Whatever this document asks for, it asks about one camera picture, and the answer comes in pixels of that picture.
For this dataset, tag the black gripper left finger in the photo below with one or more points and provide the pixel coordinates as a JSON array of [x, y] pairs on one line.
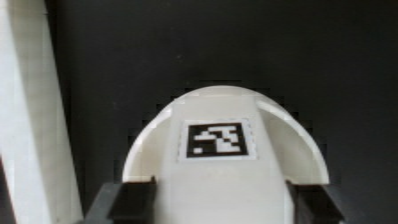
[[123, 205]]

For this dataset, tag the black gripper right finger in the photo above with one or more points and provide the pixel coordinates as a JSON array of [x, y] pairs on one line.
[[315, 209]]

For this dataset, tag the white stool leg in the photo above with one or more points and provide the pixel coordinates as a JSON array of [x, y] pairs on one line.
[[223, 186]]

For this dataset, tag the white L-shaped border frame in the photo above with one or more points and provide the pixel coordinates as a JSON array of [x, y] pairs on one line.
[[34, 143]]

